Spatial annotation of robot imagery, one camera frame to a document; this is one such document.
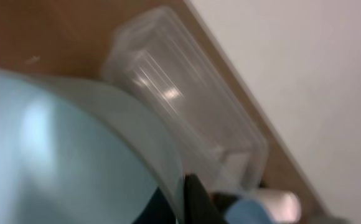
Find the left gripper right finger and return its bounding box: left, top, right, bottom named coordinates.
left=184, top=174, right=227, bottom=224

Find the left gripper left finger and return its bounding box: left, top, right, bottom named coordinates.
left=132, top=188, right=176, bottom=224

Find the light blue bowl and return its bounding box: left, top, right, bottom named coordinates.
left=0, top=69, right=185, bottom=223

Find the dark brown serving tray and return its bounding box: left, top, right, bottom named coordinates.
left=209, top=181, right=268, bottom=214

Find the light blue plastic cup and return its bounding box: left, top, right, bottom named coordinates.
left=224, top=199, right=274, bottom=224

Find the pink plastic cup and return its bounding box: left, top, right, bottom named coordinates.
left=254, top=189, right=302, bottom=224

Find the clear plastic bin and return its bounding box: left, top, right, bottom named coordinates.
left=101, top=6, right=268, bottom=192

